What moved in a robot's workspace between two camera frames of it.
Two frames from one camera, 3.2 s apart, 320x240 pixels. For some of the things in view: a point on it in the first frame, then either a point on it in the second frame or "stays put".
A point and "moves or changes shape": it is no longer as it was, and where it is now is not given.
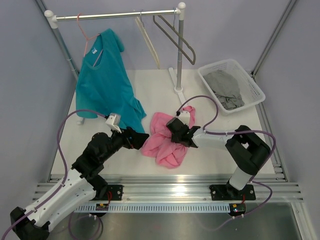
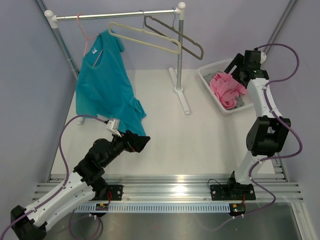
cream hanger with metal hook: (140, 21) moves or changes shape
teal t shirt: (104, 87) stays put
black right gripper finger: (186, 134) → (237, 75)
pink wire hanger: (87, 39) stays put
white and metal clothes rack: (51, 20) stays put
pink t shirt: (159, 146) → (226, 89)
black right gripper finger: (180, 137) → (237, 61)
